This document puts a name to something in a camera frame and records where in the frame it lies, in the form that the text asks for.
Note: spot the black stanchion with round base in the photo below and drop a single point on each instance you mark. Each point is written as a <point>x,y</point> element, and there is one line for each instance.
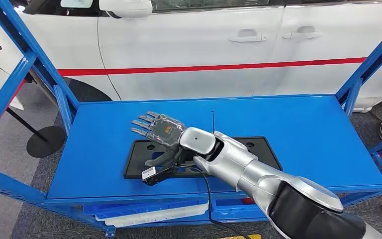
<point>46,142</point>

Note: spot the blue metal shelf rack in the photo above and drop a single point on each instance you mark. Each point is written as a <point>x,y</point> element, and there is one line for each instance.
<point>276,132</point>

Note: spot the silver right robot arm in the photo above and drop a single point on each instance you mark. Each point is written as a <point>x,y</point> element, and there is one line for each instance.
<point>243,165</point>

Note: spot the yellow floor tape square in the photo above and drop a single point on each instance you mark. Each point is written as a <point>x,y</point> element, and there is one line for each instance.
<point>240,237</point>

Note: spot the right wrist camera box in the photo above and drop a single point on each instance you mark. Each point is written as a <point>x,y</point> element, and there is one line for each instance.
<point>149,173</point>

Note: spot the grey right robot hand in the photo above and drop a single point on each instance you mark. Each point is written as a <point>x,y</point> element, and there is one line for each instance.
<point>166,130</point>

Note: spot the black plastic plate frame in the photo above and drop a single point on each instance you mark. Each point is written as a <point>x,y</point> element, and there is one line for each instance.
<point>138,165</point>

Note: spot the white car with red stripe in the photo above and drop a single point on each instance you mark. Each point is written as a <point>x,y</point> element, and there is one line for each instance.
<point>191,39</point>

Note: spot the white plastic tray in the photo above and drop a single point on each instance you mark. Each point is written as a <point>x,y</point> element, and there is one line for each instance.
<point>151,217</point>

